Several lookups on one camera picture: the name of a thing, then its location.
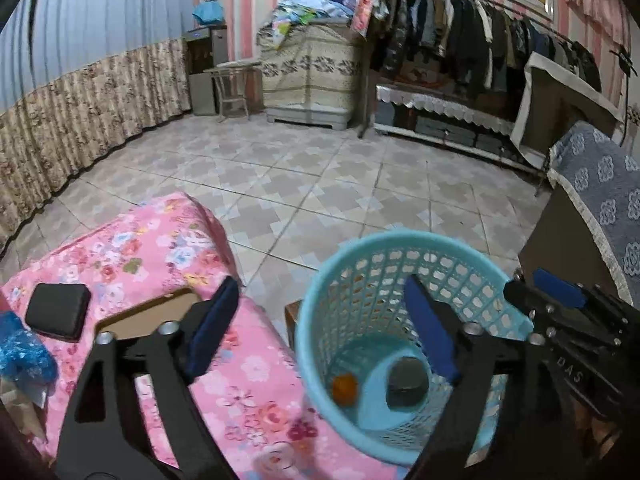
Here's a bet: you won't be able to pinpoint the metal frame chair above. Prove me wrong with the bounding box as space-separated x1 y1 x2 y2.
207 60 262 123

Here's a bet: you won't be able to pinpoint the blue curtain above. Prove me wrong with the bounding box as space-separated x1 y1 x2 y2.
0 0 196 111

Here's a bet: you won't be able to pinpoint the beige floral curtain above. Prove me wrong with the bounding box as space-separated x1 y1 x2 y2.
0 37 193 256

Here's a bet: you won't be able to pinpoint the cloth covered television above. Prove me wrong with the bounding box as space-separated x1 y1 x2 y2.
510 52 626 166

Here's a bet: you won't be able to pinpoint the low dark cabinet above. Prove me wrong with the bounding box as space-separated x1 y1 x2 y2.
375 105 546 171

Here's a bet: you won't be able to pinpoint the metal clothes rack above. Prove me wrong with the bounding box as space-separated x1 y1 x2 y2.
357 0 601 141

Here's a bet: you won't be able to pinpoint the row of hanging clothes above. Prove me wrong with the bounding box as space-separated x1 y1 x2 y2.
372 0 603 101

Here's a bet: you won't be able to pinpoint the grey crumpled item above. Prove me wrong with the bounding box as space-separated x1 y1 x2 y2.
387 357 431 411

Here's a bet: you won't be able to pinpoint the pink hanging bag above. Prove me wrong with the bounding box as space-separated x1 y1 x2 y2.
350 0 391 41

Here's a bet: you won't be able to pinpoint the pink floral tablecloth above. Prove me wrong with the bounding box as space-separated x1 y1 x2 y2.
0 192 416 480

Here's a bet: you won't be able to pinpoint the cabinet with patterned cloth cover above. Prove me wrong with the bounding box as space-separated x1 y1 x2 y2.
257 22 366 131

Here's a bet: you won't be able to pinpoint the pile of folded bedding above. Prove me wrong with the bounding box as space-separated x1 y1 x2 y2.
270 0 361 28

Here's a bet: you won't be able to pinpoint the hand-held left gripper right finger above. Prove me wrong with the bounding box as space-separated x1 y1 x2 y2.
404 275 584 480

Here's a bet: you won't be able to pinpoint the black woven wallet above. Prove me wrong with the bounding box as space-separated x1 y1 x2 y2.
25 283 92 342

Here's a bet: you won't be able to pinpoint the small orange round item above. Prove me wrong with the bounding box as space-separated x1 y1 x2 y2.
331 374 360 406

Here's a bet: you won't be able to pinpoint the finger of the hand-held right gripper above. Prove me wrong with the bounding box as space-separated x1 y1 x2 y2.
502 269 626 347

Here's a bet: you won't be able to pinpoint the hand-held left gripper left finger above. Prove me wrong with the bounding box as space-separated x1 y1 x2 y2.
55 276 241 480

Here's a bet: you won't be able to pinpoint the light blue plastic basket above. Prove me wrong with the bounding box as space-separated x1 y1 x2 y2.
294 230 536 466

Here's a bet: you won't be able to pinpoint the white lace cloth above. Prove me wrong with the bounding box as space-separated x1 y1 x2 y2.
376 85 521 128

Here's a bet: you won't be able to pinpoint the brown wooden cabinet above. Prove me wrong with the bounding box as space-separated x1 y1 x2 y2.
517 182 621 296

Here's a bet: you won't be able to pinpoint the grey water dispenser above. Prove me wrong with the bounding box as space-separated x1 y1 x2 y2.
186 24 228 116

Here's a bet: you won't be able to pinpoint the blue cloth bundle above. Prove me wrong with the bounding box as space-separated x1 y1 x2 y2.
194 0 226 26

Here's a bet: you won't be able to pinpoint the blue plastic bag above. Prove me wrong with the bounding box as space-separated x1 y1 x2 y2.
0 310 57 406

